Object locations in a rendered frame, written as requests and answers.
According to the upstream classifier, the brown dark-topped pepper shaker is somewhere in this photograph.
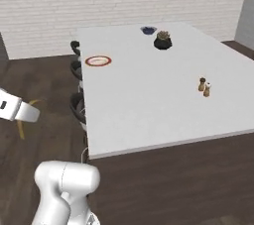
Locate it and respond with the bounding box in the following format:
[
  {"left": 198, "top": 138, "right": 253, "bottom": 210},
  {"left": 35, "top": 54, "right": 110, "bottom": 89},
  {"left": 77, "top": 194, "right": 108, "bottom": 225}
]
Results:
[{"left": 197, "top": 76, "right": 207, "bottom": 92}]

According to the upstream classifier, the red rimmed white plate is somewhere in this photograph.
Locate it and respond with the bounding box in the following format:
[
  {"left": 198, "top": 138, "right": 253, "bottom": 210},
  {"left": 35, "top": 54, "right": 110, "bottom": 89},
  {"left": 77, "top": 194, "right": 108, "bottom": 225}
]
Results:
[{"left": 84, "top": 55, "right": 113, "bottom": 68}]

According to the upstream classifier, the dark blue bowl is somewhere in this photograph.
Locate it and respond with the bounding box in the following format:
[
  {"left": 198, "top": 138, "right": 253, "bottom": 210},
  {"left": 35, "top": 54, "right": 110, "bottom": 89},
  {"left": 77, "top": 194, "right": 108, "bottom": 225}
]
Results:
[{"left": 140, "top": 26, "right": 158, "bottom": 36}]

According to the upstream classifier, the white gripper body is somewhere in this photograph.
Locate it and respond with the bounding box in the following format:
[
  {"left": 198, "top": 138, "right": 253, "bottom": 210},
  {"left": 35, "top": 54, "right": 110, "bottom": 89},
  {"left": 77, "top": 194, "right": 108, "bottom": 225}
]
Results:
[{"left": 14, "top": 100, "right": 42, "bottom": 124}]

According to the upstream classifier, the succulent in black pot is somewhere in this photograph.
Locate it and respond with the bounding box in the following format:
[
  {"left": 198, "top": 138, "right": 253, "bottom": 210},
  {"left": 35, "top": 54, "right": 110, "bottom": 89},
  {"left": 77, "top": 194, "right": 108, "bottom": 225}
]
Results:
[{"left": 153, "top": 30, "right": 174, "bottom": 51}]

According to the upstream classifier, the yellow curved bar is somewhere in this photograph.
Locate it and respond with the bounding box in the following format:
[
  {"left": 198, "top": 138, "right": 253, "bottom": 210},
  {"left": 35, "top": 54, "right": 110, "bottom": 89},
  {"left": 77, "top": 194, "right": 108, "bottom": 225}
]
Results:
[{"left": 16, "top": 98, "right": 45, "bottom": 141}]

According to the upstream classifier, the brown white-topped salt shaker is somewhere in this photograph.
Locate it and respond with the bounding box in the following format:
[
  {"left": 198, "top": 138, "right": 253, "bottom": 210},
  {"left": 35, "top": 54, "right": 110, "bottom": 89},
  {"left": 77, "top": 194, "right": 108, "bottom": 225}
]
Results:
[{"left": 202, "top": 82, "right": 213, "bottom": 98}]

